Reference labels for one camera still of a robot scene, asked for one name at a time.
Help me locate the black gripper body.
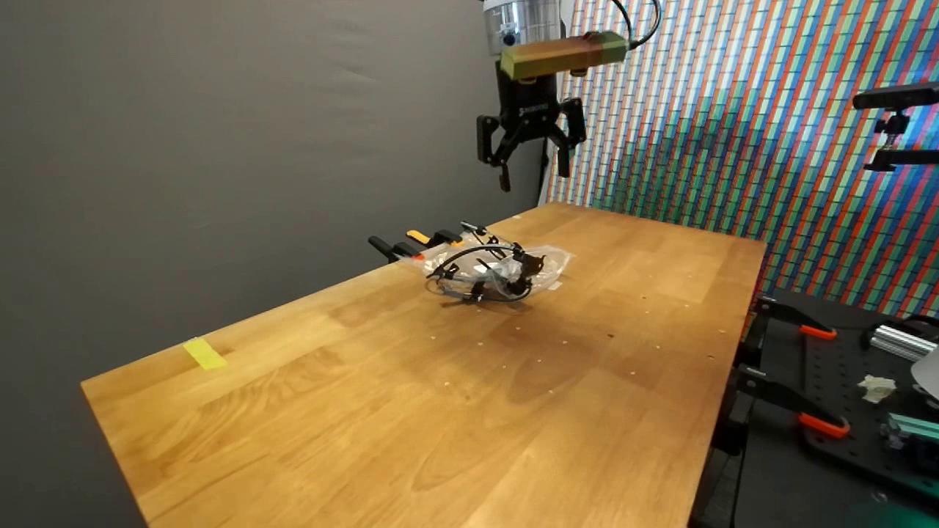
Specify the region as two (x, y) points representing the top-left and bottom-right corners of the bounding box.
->
(494, 70), (568, 129)

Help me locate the black cable bundle with connectors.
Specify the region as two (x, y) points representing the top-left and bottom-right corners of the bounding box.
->
(427, 230), (550, 308)

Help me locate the clear plastic bag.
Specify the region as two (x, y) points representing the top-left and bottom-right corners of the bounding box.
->
(421, 224), (577, 305)

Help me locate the multicoloured patterned backdrop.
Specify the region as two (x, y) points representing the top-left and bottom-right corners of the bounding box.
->
(540, 0), (939, 324)

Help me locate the grey fabric backdrop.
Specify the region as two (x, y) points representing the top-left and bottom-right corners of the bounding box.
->
(0, 0), (552, 528)

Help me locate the yellow tape piece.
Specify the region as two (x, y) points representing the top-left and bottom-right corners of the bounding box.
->
(180, 334), (229, 374)

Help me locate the silver metal bar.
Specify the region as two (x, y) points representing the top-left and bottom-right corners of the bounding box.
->
(867, 321), (939, 365)

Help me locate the white crumpled item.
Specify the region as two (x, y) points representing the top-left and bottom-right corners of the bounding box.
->
(858, 374), (901, 409)

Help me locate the grey disc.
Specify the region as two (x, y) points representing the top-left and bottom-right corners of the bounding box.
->
(908, 346), (939, 406)

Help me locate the teal tool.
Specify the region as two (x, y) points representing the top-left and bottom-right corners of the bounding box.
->
(883, 409), (939, 452)

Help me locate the black robot camera cable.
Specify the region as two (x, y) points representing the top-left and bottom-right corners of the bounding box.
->
(612, 0), (669, 54)

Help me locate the black clamp handle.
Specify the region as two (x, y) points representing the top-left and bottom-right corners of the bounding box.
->
(367, 232), (428, 267)

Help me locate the black clamp with orange handle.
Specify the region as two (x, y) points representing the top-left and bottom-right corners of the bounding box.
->
(756, 293), (842, 346)
(735, 361), (855, 444)

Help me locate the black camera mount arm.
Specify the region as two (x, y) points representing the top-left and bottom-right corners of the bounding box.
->
(849, 82), (939, 177)

